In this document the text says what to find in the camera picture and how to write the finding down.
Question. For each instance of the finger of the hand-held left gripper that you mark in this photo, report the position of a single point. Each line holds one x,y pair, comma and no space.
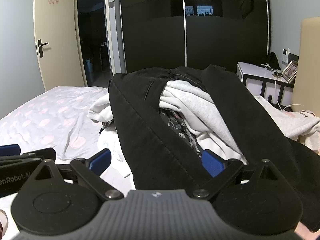
40,153
10,150

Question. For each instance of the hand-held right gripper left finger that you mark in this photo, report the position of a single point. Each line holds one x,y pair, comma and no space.
101,161

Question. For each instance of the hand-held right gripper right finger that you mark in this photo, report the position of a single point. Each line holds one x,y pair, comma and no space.
212,163

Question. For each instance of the black jeans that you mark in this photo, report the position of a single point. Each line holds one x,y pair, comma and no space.
150,130

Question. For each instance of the white printed cloth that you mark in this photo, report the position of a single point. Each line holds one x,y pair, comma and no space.
112,142

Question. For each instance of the dark floral garment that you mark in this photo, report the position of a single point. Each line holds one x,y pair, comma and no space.
180,127

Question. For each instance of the light grey sweatshirt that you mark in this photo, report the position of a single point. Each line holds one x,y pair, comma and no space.
200,105

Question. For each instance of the white garment with pink print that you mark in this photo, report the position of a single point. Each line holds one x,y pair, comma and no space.
287,122

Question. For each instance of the white nightstand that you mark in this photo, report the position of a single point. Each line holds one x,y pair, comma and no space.
252,68

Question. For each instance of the black bag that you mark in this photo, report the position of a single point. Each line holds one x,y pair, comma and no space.
272,60

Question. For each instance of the cream door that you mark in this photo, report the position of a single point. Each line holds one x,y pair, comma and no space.
60,30

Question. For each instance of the beige headboard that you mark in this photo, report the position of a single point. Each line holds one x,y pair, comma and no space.
310,67

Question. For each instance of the black wardrobe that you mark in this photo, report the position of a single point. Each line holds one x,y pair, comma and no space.
155,30

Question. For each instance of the photo frame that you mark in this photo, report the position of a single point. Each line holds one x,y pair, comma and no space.
290,71

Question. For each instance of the white wall switch panel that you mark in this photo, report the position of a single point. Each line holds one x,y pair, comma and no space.
285,55

